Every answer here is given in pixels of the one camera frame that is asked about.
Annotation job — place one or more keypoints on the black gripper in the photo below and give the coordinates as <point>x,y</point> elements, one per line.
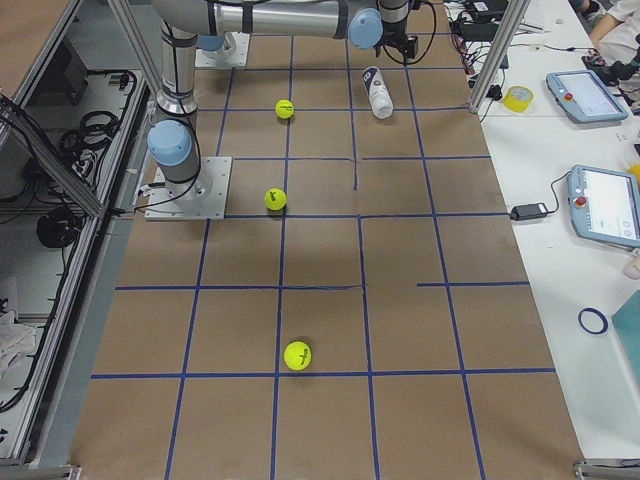
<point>391,31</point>

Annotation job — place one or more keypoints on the clear tennis ball can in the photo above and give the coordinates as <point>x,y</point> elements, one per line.
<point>378,95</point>

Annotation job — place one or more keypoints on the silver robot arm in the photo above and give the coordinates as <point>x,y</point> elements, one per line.
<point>222,45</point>
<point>366,24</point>

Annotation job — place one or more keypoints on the Head yellow tennis ball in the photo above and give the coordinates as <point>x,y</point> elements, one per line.
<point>275,199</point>

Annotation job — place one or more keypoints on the Wilson yellow tennis ball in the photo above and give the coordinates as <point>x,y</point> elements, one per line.
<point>297,355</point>

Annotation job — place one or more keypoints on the yellow tape roll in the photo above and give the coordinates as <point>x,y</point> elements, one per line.
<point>518,98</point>

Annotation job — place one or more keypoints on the far teach pendant tablet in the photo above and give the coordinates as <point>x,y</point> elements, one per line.
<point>584,97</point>

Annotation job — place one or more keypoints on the teach pendant tablet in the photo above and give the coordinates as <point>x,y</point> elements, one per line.
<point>584,97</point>
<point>604,205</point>

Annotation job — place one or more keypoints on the black power adapter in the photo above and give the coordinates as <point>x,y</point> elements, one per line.
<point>530,211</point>

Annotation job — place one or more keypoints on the near teach pendant tablet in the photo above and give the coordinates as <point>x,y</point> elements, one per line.
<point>604,205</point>

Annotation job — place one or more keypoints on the teal box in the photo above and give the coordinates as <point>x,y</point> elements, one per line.
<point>626,325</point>

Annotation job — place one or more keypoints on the white crumpled cloth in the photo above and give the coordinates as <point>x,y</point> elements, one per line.
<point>17,341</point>

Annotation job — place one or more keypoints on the aluminium frame post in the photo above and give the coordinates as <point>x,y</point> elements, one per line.
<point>508,26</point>

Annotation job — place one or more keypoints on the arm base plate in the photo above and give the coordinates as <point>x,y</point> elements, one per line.
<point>236,60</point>
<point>205,200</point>

